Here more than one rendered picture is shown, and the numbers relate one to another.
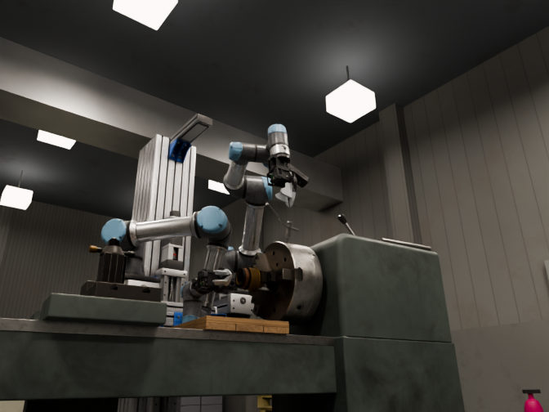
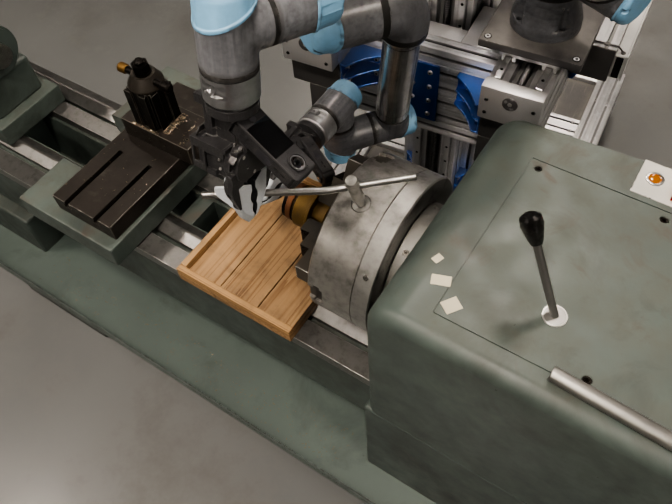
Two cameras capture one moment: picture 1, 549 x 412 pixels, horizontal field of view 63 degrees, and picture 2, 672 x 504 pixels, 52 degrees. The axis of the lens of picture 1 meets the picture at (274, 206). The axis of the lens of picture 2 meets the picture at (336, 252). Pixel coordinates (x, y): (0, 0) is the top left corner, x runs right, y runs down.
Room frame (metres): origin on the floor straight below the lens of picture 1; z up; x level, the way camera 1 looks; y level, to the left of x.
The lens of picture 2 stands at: (1.43, -0.70, 2.12)
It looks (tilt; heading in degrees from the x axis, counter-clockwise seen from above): 55 degrees down; 70
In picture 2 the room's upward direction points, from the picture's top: 6 degrees counter-clockwise
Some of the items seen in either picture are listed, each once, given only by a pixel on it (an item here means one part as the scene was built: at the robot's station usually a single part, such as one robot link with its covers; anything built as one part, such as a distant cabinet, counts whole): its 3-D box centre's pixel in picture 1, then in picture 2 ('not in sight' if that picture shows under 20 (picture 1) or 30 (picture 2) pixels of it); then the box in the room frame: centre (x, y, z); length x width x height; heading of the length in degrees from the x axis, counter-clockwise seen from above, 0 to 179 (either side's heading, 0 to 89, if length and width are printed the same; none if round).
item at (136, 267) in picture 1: (128, 268); not in sight; (2.00, 0.67, 1.21); 0.15 x 0.15 x 0.10
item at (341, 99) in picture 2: (193, 290); (336, 106); (1.83, 0.34, 1.07); 0.11 x 0.08 x 0.09; 33
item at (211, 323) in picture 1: (224, 331); (281, 244); (1.62, 0.18, 0.89); 0.36 x 0.30 x 0.04; 33
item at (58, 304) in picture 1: (90, 321); (145, 157); (1.41, 0.57, 0.90); 0.53 x 0.30 x 0.06; 33
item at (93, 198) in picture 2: (109, 304); (148, 155); (1.42, 0.52, 0.95); 0.43 x 0.18 x 0.04; 33
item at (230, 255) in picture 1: (223, 260); not in sight; (2.31, 0.27, 1.33); 0.13 x 0.12 x 0.14; 102
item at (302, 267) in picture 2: (279, 276); (316, 257); (1.63, -0.02, 1.08); 0.12 x 0.11 x 0.05; 33
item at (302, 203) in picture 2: (250, 279); (311, 208); (1.67, 0.10, 1.08); 0.09 x 0.09 x 0.09; 33
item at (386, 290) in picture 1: (357, 297); (586, 337); (1.98, -0.36, 1.06); 0.59 x 0.48 x 0.39; 123
